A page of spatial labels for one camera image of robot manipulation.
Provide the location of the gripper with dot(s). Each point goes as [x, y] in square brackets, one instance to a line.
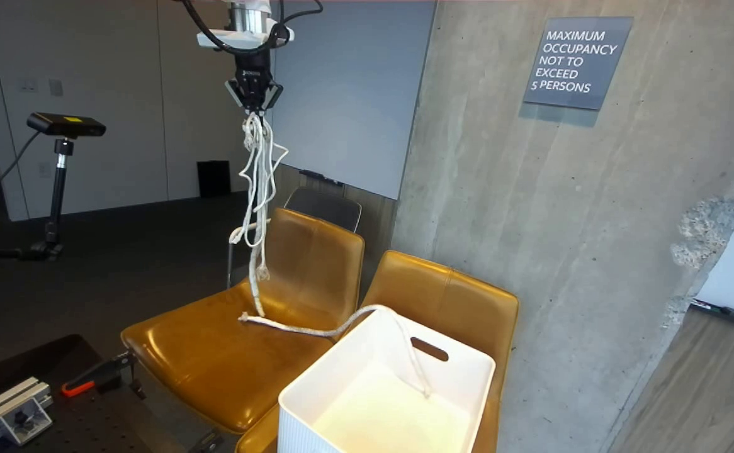
[254, 70]

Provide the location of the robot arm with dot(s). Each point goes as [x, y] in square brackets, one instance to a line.
[248, 17]

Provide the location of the black box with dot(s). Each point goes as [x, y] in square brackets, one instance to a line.
[214, 178]

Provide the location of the dark grey chair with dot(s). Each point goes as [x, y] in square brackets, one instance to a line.
[323, 206]

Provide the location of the mustard leather chair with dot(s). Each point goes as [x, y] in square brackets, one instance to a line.
[216, 352]
[442, 289]

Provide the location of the white plastic basket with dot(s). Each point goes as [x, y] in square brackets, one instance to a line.
[342, 377]

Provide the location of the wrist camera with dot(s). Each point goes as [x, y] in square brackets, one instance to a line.
[216, 39]

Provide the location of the camera on mount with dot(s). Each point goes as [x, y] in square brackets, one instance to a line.
[65, 124]

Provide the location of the grey wall sign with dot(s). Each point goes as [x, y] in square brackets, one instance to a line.
[578, 61]

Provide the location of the aluminium rail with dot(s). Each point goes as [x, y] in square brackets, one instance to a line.
[2, 412]

